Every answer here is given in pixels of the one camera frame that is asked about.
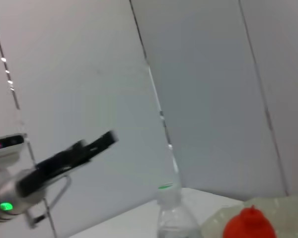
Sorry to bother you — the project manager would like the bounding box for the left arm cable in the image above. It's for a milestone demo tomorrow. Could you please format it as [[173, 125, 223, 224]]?
[[26, 175, 73, 229]]

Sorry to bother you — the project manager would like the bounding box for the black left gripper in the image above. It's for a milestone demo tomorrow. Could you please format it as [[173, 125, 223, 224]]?
[[16, 129, 120, 198]]

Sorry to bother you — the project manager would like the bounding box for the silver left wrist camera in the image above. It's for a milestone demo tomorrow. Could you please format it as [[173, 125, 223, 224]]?
[[0, 133, 27, 162]]

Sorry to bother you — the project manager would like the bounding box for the clear green-label water bottle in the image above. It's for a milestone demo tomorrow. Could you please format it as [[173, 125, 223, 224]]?
[[155, 182, 202, 238]]

